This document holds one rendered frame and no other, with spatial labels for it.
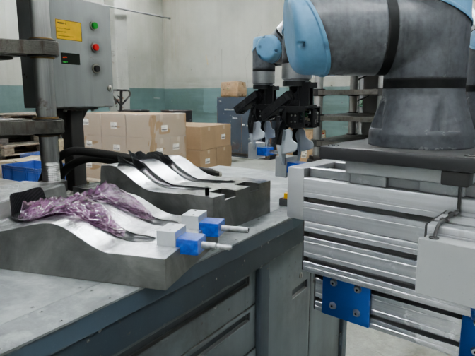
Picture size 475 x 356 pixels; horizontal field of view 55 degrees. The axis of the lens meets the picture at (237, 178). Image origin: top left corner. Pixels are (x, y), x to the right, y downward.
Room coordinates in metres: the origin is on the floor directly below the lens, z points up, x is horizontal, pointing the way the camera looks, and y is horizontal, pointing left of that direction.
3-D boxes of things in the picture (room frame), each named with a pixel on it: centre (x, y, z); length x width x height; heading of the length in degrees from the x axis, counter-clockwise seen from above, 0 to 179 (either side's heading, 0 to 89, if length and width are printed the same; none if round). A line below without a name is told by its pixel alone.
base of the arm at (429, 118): (0.69, -0.28, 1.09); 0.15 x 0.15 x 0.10
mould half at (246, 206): (1.23, 0.19, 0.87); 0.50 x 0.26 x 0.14; 56
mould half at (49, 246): (0.89, 0.32, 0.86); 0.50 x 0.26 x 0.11; 73
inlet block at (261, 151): (1.52, -0.10, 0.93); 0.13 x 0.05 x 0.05; 50
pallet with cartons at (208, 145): (6.34, 0.80, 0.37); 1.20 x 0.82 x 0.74; 62
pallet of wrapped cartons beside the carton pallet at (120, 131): (5.45, 1.27, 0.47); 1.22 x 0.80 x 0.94; 58
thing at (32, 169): (4.62, 2.09, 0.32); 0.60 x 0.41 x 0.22; 60
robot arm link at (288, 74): (1.17, -0.15, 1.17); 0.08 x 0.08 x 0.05
